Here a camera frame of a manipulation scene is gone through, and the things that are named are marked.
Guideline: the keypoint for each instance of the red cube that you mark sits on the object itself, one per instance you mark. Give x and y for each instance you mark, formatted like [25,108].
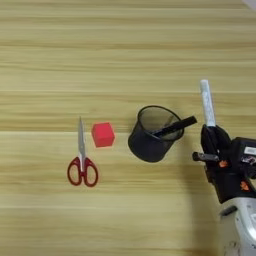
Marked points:
[103,135]

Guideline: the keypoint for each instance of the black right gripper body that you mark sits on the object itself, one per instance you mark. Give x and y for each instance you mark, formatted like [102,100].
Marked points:
[230,186]

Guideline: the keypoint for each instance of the white marker with black cap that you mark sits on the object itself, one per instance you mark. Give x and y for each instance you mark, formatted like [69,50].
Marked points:
[207,103]

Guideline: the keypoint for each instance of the black box with white label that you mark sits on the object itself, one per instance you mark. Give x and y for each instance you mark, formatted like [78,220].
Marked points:
[245,156]

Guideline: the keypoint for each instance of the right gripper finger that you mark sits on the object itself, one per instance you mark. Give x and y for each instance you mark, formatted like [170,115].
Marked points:
[208,140]
[223,138]

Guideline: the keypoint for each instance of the black mesh pen cup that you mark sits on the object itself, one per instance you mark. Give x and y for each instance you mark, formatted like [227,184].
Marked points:
[146,145]

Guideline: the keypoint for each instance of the black marker pen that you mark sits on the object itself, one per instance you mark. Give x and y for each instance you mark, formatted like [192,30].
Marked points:
[178,125]

